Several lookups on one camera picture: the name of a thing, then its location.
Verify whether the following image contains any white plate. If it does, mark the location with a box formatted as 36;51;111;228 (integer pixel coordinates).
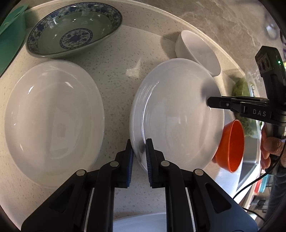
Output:
113;213;167;232
129;58;225;171
4;60;105;188

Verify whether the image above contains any black camera box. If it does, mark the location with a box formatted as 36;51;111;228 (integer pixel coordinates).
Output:
255;46;285;102

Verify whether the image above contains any small white bowl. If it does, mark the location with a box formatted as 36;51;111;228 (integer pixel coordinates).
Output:
175;30;221;77

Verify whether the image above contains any green plastic colander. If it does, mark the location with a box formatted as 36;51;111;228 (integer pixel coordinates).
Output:
0;4;28;75

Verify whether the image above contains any orange plastic bowl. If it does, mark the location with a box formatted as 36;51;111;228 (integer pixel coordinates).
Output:
212;119;245;173

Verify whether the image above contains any clear bowl of greens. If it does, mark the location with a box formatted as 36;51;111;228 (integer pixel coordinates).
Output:
231;78;260;139

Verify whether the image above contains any stainless steel sink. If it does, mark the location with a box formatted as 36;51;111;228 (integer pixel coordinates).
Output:
237;136;261;190

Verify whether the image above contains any blue green patterned bowl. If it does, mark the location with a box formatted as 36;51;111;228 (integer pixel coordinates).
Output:
26;2;123;59

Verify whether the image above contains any person's right hand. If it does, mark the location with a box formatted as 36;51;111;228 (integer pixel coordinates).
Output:
260;126;285;169

